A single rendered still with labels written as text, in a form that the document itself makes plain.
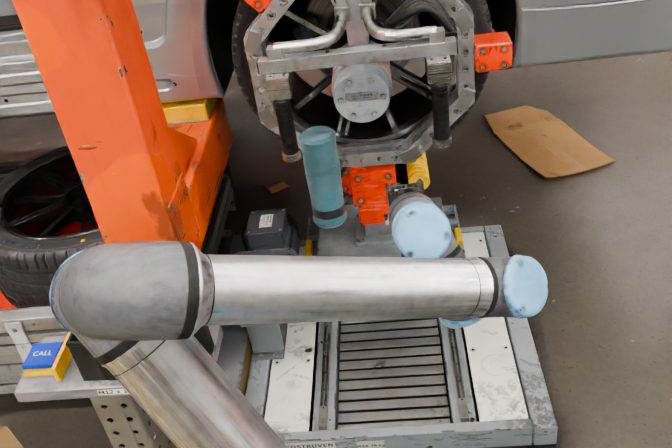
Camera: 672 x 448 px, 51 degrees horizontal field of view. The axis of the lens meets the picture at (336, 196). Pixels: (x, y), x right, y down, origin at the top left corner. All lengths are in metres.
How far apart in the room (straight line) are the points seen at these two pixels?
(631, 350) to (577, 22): 0.92
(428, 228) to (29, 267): 1.21
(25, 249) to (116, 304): 1.23
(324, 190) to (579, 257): 1.04
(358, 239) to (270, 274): 1.31
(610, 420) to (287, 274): 1.29
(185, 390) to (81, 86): 0.70
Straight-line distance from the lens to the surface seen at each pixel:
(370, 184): 1.88
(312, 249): 2.30
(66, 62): 1.43
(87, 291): 0.84
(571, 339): 2.19
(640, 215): 2.69
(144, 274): 0.81
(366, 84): 1.59
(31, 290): 2.10
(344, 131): 1.93
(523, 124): 3.20
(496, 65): 1.76
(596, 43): 1.97
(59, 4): 1.39
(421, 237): 1.13
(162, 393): 0.96
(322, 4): 1.95
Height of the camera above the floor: 1.55
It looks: 34 degrees down
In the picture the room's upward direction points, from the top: 8 degrees counter-clockwise
